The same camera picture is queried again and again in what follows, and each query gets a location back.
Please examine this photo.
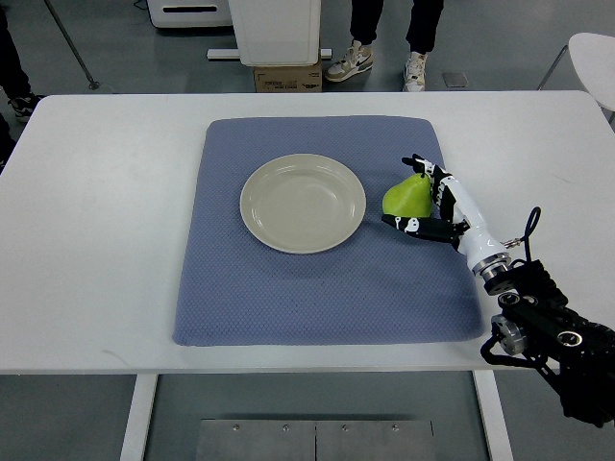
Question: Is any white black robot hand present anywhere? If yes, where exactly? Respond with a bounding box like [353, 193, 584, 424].
[381, 154, 511, 280]

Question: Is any green pear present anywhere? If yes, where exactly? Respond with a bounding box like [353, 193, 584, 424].
[381, 173, 432, 218]

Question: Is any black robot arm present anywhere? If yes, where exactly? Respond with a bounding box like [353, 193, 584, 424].
[480, 206, 614, 427]

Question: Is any beige round plate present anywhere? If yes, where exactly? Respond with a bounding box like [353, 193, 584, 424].
[239, 154, 366, 255]

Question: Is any blue textured mat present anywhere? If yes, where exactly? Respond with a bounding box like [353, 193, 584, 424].
[173, 115, 484, 346]

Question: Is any small grey floor hatch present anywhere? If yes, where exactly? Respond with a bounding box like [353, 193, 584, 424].
[442, 72, 470, 88]

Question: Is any person's right beige sneaker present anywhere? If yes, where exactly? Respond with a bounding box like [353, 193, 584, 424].
[403, 52, 428, 92]

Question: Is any person's beige sneaker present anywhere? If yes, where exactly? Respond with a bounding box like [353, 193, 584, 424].
[403, 52, 428, 92]
[325, 40, 373, 83]

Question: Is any white table leg right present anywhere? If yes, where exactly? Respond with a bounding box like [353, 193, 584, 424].
[472, 370, 513, 461]

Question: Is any white table leg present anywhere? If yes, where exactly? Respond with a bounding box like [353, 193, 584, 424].
[119, 374, 159, 461]
[472, 370, 513, 461]

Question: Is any person's left beige sneaker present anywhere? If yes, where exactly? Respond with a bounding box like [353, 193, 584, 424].
[325, 40, 373, 83]

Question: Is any person's dark trouser leg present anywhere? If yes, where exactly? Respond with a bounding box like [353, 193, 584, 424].
[350, 0, 383, 45]
[406, 0, 444, 54]

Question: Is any white chair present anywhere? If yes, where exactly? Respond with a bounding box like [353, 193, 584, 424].
[537, 33, 615, 124]

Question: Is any cardboard box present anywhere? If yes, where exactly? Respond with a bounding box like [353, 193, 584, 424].
[253, 61, 322, 93]

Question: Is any white cabinet on stand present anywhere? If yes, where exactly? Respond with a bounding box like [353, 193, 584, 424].
[207, 0, 321, 67]

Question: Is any white appliance with slot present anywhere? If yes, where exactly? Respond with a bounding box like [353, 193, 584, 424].
[146, 0, 233, 29]

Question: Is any grey metal pole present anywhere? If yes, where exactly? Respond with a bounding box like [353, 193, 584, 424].
[44, 0, 101, 91]

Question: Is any white table leg left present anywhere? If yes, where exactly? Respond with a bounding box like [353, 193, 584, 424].
[119, 374, 159, 461]

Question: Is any dark clothed person at left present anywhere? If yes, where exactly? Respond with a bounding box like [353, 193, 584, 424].
[0, 4, 43, 167]

